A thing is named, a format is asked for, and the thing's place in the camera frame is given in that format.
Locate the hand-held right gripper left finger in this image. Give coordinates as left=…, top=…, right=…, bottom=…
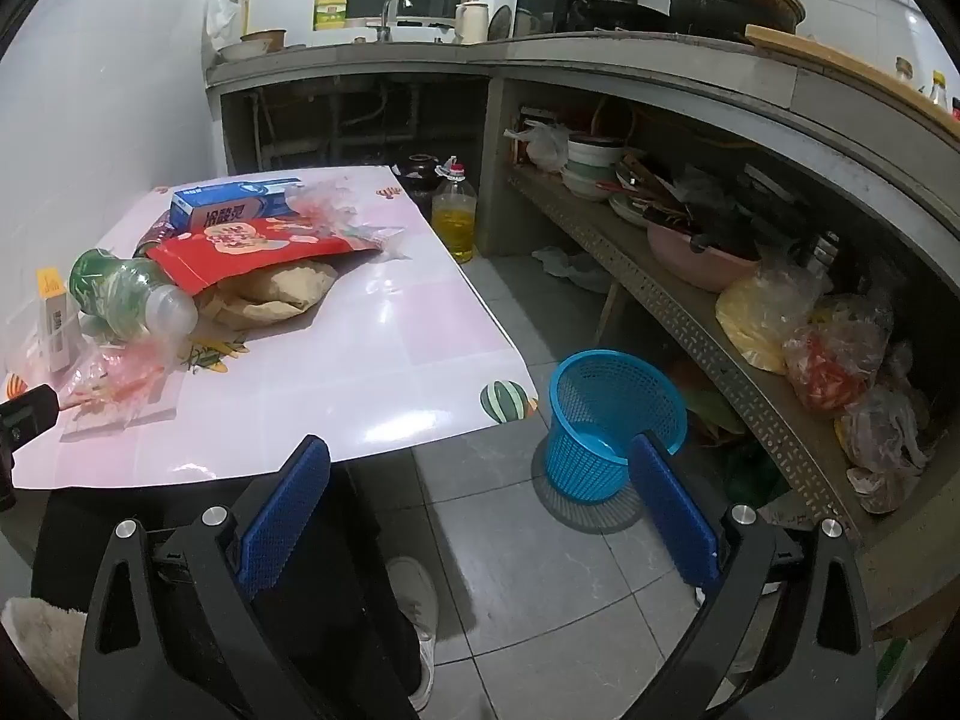
left=77, top=433, right=340, bottom=720

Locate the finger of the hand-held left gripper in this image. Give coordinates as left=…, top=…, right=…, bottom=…
left=0, top=382, right=61, bottom=512

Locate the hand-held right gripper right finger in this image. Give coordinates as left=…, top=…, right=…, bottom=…
left=600, top=431, right=880, bottom=720

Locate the yellow white medicine box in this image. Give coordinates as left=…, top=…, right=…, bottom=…
left=36, top=268, right=82, bottom=372

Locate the blue plastic basket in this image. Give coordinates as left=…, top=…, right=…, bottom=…
left=544, top=350, right=689, bottom=505

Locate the green plastic bottle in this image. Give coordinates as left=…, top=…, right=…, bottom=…
left=69, top=247, right=200, bottom=338

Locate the blue toothpaste box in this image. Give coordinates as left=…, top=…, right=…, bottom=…
left=169, top=176, right=305, bottom=235

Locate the clear printed plastic wrapper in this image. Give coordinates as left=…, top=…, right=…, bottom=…
left=22, top=330, right=188, bottom=428

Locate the person's dark trouser leg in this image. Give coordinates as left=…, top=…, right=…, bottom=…
left=34, top=457, right=421, bottom=720

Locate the pink printed tablecloth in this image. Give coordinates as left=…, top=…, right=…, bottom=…
left=0, top=165, right=539, bottom=492

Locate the white shoe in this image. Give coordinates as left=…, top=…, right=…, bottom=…
left=386, top=556, right=440, bottom=713

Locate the yellow plastic bag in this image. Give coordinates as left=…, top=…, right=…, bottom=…
left=715, top=270, right=811, bottom=374

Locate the perforated metal shelf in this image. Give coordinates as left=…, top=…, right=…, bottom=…
left=510, top=165, right=863, bottom=541

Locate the plastic bag of red chilies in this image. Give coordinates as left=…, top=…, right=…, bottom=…
left=784, top=307, right=893, bottom=415

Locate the crumpled clear plastic bag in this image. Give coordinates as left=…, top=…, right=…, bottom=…
left=836, top=382, right=931, bottom=515

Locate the brown paper bag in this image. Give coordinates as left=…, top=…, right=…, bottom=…
left=196, top=259, right=340, bottom=331

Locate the white fluffy cloth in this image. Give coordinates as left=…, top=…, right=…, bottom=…
left=0, top=598, right=87, bottom=720

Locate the pink plastic basin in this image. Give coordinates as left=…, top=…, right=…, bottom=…
left=646, top=221, right=762, bottom=293

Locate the white crumpled cloth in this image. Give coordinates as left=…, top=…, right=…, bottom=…
left=532, top=246, right=612, bottom=293

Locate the red snack bag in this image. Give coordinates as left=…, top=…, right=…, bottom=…
left=146, top=214, right=385, bottom=295

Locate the cooking oil bottle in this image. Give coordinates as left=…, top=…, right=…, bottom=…
left=431, top=156, right=479, bottom=263

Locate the stack of ceramic bowls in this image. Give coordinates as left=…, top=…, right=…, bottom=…
left=562, top=133, right=627, bottom=202

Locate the dark ceramic jar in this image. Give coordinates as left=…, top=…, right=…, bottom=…
left=396, top=154, right=442, bottom=218

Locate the white knotted plastic bag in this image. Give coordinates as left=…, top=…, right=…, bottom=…
left=506, top=122, right=571, bottom=172

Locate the white hanging plastic bag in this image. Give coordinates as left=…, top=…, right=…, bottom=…
left=204, top=0, right=245, bottom=53

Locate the concrete kitchen counter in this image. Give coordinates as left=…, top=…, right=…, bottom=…
left=204, top=28, right=960, bottom=301

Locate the wooden cutting board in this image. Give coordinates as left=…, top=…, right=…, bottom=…
left=745, top=24, right=960, bottom=140

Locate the black wok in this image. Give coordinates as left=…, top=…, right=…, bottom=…
left=517, top=0, right=668, bottom=35

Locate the metal faucet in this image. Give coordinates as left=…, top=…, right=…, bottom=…
left=379, top=0, right=413, bottom=42

